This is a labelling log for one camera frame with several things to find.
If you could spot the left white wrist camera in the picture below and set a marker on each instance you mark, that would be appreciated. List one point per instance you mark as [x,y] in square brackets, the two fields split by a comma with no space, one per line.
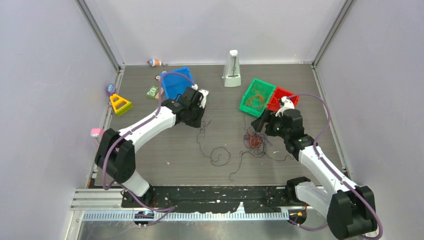
[201,102]

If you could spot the blue plastic bin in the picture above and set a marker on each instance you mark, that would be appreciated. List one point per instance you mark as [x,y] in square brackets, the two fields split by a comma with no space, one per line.
[176,81]

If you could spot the purple round toy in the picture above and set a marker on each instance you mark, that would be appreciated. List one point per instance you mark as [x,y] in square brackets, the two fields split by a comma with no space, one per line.
[111,89]

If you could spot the red plastic bin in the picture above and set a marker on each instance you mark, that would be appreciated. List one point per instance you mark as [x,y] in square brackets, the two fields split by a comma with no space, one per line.
[274,103]

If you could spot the small figurine toy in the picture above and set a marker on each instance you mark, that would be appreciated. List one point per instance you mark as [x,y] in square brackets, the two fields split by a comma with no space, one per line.
[154,63]

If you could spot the small round toy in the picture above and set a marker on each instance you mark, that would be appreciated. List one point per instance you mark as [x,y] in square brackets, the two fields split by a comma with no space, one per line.
[158,77]

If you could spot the green plastic bin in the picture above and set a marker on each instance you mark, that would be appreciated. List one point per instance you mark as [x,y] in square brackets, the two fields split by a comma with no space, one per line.
[255,99]

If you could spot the white metronome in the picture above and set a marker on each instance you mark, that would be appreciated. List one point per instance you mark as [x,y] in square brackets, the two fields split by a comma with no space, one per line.
[231,74]

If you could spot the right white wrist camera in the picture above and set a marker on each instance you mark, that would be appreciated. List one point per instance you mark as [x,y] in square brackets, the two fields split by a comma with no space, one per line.
[285,104]

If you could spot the green toy block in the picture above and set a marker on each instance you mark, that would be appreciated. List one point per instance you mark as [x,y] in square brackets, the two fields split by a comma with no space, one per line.
[152,92]

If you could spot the pink stand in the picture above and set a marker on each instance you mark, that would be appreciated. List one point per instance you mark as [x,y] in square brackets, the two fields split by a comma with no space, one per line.
[97,134]

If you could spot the wooden block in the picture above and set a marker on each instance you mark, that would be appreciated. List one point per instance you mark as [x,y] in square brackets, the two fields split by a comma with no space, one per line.
[159,93]

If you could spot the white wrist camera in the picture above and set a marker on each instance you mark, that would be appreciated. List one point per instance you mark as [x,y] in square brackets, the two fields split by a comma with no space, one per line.
[201,102]
[285,104]

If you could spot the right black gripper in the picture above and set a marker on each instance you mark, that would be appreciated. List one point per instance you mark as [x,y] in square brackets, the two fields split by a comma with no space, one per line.
[258,124]

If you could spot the yellow triangle toy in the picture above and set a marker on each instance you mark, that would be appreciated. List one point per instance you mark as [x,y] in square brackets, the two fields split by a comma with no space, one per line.
[119,104]

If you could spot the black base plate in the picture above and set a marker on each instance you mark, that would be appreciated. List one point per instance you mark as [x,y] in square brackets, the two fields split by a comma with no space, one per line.
[218,199]

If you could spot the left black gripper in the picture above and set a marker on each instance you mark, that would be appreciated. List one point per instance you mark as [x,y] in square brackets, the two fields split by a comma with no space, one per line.
[196,123]

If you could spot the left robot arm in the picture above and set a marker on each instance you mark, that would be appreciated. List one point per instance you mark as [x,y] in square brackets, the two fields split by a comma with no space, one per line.
[116,152]

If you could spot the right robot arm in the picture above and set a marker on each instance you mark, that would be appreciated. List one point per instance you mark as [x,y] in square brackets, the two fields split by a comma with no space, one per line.
[349,209]

